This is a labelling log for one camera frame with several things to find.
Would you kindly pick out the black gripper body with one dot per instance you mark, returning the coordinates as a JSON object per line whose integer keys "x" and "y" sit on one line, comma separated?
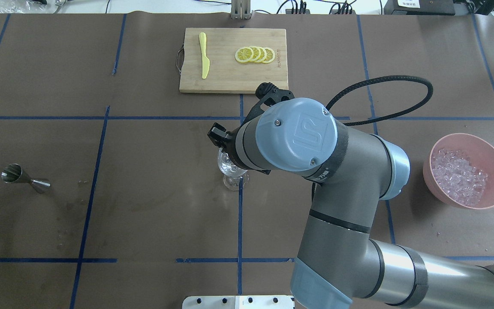
{"x": 220, "y": 133}

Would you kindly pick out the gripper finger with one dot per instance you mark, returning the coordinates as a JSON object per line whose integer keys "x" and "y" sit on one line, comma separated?
{"x": 219, "y": 136}

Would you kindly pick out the steel double jigger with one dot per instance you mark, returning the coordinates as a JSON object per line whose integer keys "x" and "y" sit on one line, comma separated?
{"x": 15, "y": 174}

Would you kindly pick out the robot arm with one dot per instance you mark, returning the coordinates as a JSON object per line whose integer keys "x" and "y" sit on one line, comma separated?
{"x": 337, "y": 260}

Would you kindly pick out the wine glass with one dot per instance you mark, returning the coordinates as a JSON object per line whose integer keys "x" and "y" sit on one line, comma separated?
{"x": 233, "y": 176}

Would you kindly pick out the ice cubes pile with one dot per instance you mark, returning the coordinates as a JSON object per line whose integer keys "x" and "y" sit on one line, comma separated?
{"x": 457, "y": 177}

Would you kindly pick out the wooden cutting board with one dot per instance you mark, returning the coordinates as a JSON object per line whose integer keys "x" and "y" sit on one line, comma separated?
{"x": 226, "y": 75}

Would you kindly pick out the lemon slice one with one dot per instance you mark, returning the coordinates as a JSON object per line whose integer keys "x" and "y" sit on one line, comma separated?
{"x": 244, "y": 54}

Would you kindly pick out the lemon slice two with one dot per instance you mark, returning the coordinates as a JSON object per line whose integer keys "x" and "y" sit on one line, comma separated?
{"x": 255, "y": 54}

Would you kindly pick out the lemon slice three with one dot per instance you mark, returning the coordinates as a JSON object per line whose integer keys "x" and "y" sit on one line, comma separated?
{"x": 262, "y": 55}

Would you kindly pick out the lemon slice four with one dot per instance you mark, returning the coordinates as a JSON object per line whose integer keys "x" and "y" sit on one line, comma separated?
{"x": 270, "y": 55}

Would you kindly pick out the yellow plastic knife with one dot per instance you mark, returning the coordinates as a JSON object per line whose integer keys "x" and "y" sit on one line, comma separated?
{"x": 204, "y": 58}

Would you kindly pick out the pink bowl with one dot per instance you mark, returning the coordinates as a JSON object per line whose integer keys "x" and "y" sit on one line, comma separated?
{"x": 482, "y": 157}

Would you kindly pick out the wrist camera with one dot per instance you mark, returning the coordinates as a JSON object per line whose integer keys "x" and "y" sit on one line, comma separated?
{"x": 268, "y": 94}

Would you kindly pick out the aluminium frame post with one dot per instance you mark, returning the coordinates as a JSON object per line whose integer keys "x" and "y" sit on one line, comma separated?
{"x": 241, "y": 10}

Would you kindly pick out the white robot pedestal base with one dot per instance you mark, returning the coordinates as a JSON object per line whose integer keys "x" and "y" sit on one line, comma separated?
{"x": 239, "y": 302}

